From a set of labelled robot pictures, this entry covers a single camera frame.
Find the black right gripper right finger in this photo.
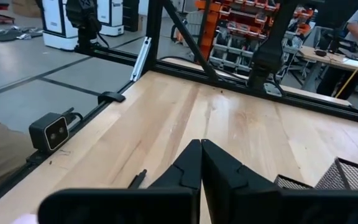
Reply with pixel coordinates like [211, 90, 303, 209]
[201, 139, 280, 224]

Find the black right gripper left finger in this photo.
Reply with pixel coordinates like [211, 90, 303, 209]
[149, 139, 203, 191]

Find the black table-level camera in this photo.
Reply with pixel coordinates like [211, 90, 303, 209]
[29, 107, 83, 154]

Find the black mesh desk organizer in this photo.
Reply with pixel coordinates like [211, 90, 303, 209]
[273, 157, 358, 191]

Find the black frame clip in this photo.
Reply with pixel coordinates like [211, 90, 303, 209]
[97, 91, 127, 106]

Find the silver angle bracket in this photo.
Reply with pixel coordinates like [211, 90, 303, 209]
[130, 36, 153, 83]

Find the dark floor mat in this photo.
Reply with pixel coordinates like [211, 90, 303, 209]
[0, 26, 44, 43]

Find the wooden office desk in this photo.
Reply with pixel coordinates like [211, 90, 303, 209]
[297, 45, 358, 94]

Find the matte black pen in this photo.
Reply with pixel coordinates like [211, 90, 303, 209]
[128, 169, 148, 190]

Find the orange parts bin rack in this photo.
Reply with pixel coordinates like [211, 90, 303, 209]
[193, 0, 315, 76]

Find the black desk device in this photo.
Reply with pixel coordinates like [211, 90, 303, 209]
[318, 27, 358, 54]

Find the cardboard box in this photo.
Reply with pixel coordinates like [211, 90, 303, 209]
[11, 0, 40, 18]

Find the white equipment cabinet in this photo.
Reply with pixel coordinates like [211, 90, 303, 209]
[96, 0, 126, 37]
[41, 0, 81, 52]

